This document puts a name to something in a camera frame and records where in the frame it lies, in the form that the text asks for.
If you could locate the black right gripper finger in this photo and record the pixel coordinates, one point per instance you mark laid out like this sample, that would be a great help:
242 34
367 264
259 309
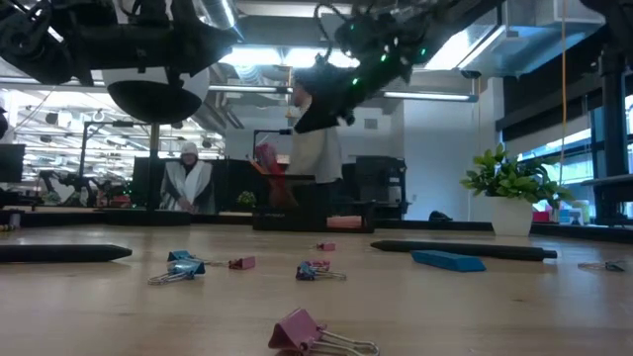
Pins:
319 120

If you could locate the pink sticky note pad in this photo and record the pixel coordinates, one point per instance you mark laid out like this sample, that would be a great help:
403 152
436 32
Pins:
343 222

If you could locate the pink binder clip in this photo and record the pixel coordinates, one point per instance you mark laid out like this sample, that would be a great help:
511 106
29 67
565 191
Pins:
321 264
243 263
327 246
294 330

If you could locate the long black pen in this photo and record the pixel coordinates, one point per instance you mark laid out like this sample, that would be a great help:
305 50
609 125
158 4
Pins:
445 249

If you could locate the blue eraser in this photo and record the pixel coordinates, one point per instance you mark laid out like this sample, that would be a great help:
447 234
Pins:
447 261

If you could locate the blue binder clip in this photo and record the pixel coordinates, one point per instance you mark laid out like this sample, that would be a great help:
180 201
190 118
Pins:
304 272
188 268
179 255

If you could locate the thick black marker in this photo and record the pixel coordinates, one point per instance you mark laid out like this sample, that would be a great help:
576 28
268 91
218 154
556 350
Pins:
59 253

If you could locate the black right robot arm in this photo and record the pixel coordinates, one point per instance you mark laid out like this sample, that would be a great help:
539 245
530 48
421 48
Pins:
395 54

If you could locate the black mesh desk organizer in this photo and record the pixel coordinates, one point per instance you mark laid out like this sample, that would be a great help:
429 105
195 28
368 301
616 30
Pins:
297 225

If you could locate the person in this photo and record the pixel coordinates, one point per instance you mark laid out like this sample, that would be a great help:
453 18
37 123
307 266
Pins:
188 183
316 153

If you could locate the white globe table lamp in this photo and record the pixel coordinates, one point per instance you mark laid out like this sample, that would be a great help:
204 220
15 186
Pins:
154 104

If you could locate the black background cabinet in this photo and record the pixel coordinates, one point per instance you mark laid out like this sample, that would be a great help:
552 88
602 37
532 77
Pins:
381 183

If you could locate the small background plant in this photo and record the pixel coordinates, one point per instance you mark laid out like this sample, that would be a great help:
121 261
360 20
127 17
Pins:
246 199

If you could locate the black room partition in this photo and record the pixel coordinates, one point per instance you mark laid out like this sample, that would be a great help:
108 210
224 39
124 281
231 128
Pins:
223 188

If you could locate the black dome object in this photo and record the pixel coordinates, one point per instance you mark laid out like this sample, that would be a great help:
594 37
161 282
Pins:
440 216

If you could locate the background robot arms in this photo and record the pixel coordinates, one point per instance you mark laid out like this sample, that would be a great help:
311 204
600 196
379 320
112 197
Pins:
74 183

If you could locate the green plant in white pot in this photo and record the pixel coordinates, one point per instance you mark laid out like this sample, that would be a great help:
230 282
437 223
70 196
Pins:
512 217

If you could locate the black computer monitor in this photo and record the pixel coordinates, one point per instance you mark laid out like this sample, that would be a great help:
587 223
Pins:
11 163

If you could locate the pink box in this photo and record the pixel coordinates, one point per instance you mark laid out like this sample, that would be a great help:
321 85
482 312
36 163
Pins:
541 216

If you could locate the pale green container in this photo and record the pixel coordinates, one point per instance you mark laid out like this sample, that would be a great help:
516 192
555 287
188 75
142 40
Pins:
581 212

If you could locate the black room pillar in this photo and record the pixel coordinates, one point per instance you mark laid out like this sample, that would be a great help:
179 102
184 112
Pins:
613 148

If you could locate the teal binder clip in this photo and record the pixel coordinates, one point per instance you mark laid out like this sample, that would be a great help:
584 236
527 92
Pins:
614 267

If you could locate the black background camera frame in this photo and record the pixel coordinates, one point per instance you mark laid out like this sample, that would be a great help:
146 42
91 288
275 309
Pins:
284 132

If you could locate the ceiling security camera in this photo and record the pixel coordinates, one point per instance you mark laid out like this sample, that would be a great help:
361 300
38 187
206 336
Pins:
470 74

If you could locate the black aluminium table frame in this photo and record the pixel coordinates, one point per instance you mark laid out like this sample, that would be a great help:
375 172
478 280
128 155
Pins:
435 225

